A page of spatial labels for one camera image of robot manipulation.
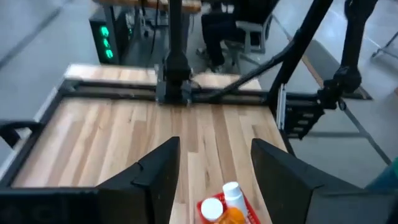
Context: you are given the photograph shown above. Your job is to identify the black clamp handle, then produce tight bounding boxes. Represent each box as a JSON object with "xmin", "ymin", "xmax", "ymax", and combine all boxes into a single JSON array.
[{"xmin": 0, "ymin": 120, "xmax": 43, "ymax": 149}]

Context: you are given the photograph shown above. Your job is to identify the black table frame rail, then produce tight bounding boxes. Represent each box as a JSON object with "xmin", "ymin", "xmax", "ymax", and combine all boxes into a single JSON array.
[{"xmin": 0, "ymin": 79, "xmax": 280, "ymax": 190}]

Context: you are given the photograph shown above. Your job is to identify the black frame corner post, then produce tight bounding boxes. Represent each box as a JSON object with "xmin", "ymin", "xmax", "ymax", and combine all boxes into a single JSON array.
[{"xmin": 267, "ymin": 0, "xmax": 335, "ymax": 106}]

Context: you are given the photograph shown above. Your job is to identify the white plastic bottle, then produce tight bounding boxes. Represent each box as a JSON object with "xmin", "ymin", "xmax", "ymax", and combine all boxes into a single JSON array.
[{"xmin": 222, "ymin": 181, "xmax": 249, "ymax": 218}]

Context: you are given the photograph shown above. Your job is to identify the black stand with clamp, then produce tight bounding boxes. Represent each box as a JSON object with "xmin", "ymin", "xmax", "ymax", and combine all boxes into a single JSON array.
[{"xmin": 317, "ymin": 0, "xmax": 380, "ymax": 110}]

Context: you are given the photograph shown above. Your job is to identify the thick black cable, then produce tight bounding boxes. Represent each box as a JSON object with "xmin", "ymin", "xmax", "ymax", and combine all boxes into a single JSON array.
[{"xmin": 192, "ymin": 46, "xmax": 296, "ymax": 102}]

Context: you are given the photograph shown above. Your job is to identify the red plastic slotted basket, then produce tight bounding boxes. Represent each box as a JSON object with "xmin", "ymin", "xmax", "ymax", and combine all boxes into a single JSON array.
[{"xmin": 195, "ymin": 192, "xmax": 262, "ymax": 224}]

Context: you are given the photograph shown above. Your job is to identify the wooden desk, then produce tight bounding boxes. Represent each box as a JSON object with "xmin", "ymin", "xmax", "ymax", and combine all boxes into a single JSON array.
[{"xmin": 93, "ymin": 0, "xmax": 203, "ymax": 15}]

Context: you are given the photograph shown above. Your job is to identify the silver metal bracket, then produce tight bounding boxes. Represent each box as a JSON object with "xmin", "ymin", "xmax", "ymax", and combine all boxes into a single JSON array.
[{"xmin": 276, "ymin": 83, "xmax": 287, "ymax": 131}]

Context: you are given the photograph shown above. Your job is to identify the teal object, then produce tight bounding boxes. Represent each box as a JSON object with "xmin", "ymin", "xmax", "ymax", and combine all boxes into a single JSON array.
[{"xmin": 365, "ymin": 157, "xmax": 398, "ymax": 194}]

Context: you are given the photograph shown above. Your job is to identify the person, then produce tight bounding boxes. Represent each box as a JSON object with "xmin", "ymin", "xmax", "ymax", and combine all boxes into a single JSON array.
[{"xmin": 200, "ymin": 0, "xmax": 280, "ymax": 71}]

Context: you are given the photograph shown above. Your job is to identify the black computer tower green lights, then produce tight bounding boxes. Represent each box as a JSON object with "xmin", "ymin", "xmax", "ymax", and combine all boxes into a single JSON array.
[{"xmin": 88, "ymin": 6, "xmax": 134, "ymax": 65}]

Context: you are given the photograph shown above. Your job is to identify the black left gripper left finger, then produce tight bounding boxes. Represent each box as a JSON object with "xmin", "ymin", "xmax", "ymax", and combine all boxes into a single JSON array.
[{"xmin": 0, "ymin": 136, "xmax": 182, "ymax": 224}]

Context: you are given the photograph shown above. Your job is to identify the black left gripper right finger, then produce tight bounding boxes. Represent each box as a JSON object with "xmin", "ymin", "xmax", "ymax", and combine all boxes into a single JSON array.
[{"xmin": 250, "ymin": 138, "xmax": 398, "ymax": 224}]

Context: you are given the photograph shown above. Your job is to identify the grey chair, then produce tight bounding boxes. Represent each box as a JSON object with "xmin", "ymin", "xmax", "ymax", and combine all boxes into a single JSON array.
[{"xmin": 223, "ymin": 14, "xmax": 274, "ymax": 66}]

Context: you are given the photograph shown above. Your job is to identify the black stepped bracket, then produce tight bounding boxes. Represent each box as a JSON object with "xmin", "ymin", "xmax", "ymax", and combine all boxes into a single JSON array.
[{"xmin": 284, "ymin": 99, "xmax": 326, "ymax": 140}]

